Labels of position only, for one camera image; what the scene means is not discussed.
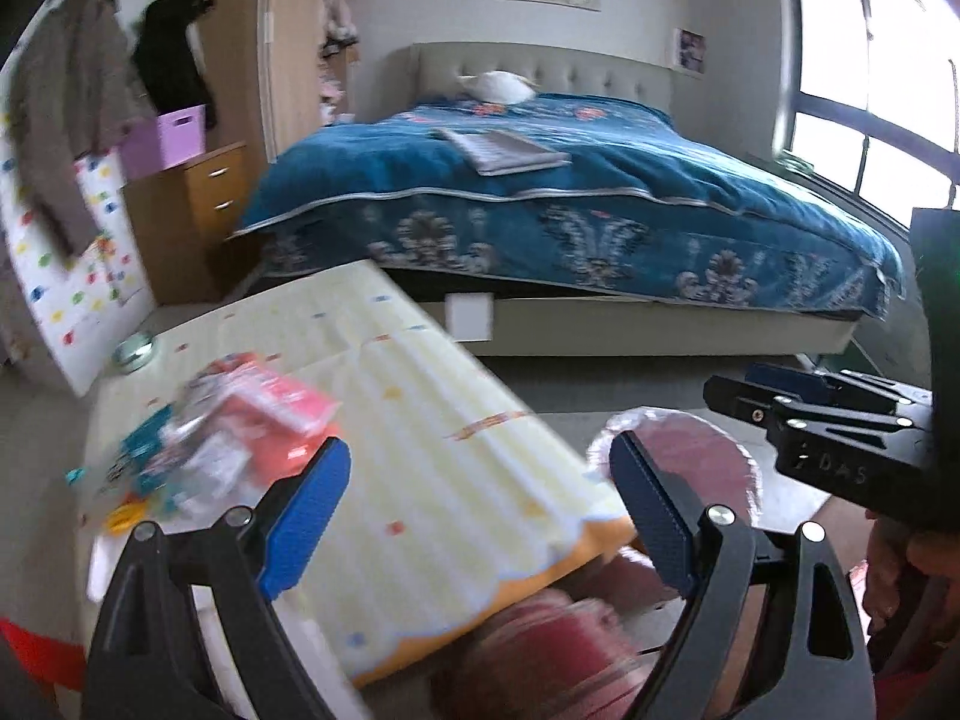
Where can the wooden nightstand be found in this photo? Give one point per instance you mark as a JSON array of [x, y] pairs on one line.
[[217, 195]]

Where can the large window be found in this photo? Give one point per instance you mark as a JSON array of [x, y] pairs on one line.
[[847, 67]]

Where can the folded grey cloth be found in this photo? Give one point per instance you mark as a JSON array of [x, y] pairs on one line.
[[506, 150]]

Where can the white square label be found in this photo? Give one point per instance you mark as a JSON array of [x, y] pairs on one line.
[[469, 317]]

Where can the yellow wrapper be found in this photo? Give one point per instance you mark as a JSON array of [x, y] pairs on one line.
[[131, 517]]

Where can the wooden wardrobe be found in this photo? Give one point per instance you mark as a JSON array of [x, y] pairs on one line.
[[289, 37]]

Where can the black garment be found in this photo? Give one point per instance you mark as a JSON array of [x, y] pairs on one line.
[[169, 52]]

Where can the grey coat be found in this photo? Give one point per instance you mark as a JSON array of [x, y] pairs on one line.
[[71, 105]]

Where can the red plaid cloth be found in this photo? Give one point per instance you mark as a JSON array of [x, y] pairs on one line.
[[540, 660]]

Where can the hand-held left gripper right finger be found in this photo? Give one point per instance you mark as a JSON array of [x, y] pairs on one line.
[[652, 510]]

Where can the green item on sill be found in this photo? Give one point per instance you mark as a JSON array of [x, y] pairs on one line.
[[795, 163]]

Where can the beige upholstered bed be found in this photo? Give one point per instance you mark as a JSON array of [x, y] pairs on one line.
[[637, 326]]

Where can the person's right hand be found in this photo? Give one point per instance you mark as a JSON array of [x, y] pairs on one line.
[[904, 566]]

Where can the white printed packet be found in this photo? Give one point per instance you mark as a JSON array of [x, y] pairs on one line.
[[206, 469]]

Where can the small wall photo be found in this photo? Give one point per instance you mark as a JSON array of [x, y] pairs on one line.
[[690, 51]]

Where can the red snack packet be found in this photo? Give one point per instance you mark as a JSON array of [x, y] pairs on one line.
[[277, 412]]

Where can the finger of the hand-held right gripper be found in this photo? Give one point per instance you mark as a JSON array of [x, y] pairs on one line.
[[825, 457], [780, 381]]

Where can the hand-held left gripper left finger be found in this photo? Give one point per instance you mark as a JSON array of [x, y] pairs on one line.
[[307, 517]]

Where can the white dotted board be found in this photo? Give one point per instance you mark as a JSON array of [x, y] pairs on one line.
[[82, 307]]

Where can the pink storage box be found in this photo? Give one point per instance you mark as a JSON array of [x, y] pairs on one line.
[[169, 139]]

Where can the yellow dotted play mat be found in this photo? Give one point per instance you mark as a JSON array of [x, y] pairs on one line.
[[427, 420]]

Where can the teal packet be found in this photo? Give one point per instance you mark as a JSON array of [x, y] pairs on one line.
[[150, 435]]

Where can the trash bin with pink bag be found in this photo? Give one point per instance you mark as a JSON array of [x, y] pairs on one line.
[[697, 450]]

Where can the white pillow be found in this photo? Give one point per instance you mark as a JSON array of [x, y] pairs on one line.
[[499, 86]]

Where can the hanging pink clothes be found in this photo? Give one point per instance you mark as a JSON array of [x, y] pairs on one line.
[[336, 22]]

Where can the blue floral blanket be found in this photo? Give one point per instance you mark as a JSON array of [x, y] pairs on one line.
[[600, 202]]

